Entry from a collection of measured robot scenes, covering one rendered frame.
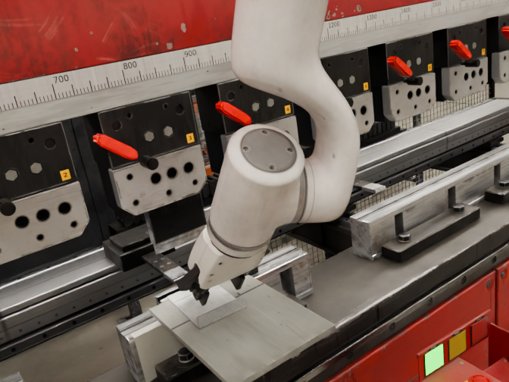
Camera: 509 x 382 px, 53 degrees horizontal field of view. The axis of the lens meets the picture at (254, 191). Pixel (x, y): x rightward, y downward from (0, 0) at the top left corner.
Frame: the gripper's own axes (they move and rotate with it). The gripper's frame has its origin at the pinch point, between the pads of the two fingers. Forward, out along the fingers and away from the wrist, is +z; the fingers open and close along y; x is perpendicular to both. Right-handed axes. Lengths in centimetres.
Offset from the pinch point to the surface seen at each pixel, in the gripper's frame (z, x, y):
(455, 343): 11.3, 24.9, -38.6
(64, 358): 192, -66, 15
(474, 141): 40, -24, -121
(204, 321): 4.0, 3.2, 3.4
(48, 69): -21.0, -29.4, 13.9
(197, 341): 3.3, 5.6, 6.0
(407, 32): -14, -29, -58
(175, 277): 15.6, -10.1, 0.7
